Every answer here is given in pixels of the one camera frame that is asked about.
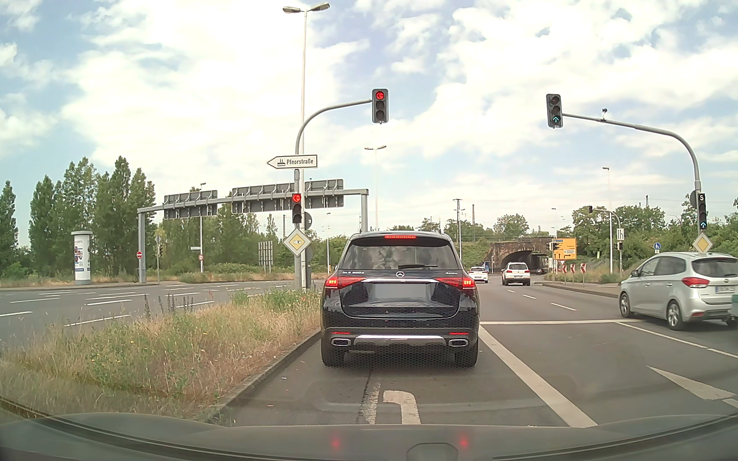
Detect yellow direction sign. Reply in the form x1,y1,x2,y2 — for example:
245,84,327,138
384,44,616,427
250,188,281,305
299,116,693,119
551,237,579,279

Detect row of tall trees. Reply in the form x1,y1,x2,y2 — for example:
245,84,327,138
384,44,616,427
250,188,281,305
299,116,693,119
0,155,293,280

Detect kerbed traffic island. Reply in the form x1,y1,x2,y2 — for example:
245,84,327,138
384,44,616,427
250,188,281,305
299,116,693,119
541,280,621,300

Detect pylon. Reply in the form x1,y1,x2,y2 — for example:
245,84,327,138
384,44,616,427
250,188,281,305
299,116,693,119
451,198,466,260

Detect trees beside bridge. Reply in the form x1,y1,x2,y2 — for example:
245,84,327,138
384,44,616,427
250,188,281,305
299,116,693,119
561,195,738,270

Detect grey asphalt side road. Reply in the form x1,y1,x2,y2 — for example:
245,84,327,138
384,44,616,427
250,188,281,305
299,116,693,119
0,279,299,359

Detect tall double street lamp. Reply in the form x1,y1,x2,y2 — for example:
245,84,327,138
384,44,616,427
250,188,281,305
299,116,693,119
282,2,331,193

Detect overhead sign gantry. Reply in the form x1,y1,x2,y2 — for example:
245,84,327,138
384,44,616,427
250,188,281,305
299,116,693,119
136,178,370,284

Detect car's own bonnet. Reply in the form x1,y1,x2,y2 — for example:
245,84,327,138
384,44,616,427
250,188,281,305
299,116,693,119
0,398,738,461

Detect stone arch bridge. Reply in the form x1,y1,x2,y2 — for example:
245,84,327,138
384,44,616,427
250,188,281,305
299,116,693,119
486,237,557,274

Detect traffic light with signs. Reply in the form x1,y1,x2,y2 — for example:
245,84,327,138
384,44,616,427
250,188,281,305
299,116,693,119
266,88,390,292

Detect road markings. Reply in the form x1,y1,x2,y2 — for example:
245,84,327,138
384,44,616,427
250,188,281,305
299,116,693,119
357,282,738,429

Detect advertising column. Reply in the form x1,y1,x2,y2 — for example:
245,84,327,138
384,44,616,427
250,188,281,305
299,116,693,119
71,230,94,286

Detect black suv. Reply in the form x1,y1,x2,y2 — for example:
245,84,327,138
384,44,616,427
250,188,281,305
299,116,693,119
320,230,480,369

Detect distant traffic light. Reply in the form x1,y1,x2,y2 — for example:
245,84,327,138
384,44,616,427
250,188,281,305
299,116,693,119
586,205,626,276

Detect overgrown grass median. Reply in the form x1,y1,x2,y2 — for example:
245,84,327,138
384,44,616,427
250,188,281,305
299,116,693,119
0,288,323,420

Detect silver hatchback car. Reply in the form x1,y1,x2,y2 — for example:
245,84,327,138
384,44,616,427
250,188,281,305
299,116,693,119
619,251,738,331

